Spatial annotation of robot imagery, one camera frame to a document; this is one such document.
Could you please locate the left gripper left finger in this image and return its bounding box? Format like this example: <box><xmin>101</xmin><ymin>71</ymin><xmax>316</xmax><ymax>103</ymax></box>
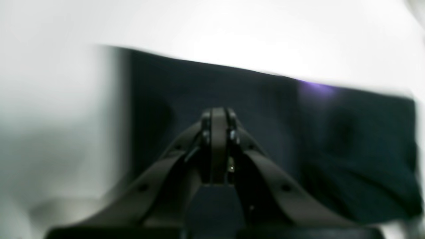
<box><xmin>47</xmin><ymin>110</ymin><xmax>213</xmax><ymax>238</ymax></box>

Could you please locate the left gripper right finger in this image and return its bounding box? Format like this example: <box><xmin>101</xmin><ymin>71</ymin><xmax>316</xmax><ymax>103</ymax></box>
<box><xmin>226</xmin><ymin>108</ymin><xmax>382</xmax><ymax>238</ymax></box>

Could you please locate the black T-shirt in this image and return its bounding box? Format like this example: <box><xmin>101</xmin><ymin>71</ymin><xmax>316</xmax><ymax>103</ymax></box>
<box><xmin>101</xmin><ymin>46</ymin><xmax>423</xmax><ymax>224</ymax></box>

